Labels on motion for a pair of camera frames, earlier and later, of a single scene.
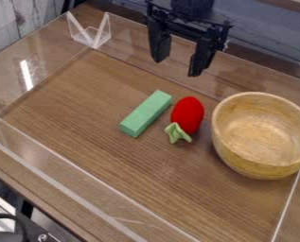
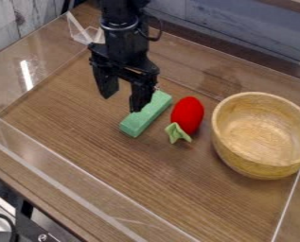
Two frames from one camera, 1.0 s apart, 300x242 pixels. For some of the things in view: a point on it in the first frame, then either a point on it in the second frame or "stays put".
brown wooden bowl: (262, 132) stays put
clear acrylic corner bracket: (91, 36) stays put
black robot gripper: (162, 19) → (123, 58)
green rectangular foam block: (147, 113) stays put
